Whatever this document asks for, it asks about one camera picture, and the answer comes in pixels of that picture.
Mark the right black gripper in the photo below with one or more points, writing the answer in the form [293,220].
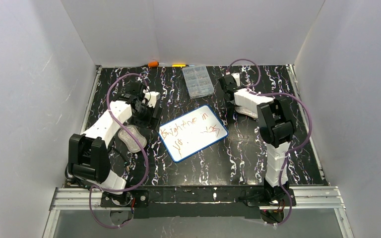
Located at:
[222,83]

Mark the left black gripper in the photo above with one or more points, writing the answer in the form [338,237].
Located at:
[150,116]

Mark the blue framed whiteboard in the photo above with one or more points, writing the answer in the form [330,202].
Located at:
[192,132]

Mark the silver mesh eraser pad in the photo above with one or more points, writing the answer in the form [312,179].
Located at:
[245,111]
[128,140]

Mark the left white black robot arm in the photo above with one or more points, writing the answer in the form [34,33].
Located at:
[88,158]

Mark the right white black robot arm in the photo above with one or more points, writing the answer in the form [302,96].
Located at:
[276,128]

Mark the clear plastic screw box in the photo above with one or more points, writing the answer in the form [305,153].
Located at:
[198,81]

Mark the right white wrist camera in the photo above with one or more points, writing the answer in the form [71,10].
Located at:
[236,77]

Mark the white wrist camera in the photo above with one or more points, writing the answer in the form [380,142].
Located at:
[236,77]
[151,98]

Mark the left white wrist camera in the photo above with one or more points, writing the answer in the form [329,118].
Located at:
[151,98]

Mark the orange handled tool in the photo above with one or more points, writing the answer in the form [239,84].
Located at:
[153,64]

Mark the yellow handled tool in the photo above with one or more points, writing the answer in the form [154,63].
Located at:
[179,65]

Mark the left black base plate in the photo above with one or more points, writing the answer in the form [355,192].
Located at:
[135,198]

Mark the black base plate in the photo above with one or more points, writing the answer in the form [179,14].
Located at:
[264,197]
[135,198]

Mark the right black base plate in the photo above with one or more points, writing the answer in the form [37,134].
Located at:
[264,197]

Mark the aluminium rail frame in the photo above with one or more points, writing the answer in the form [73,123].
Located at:
[202,201]

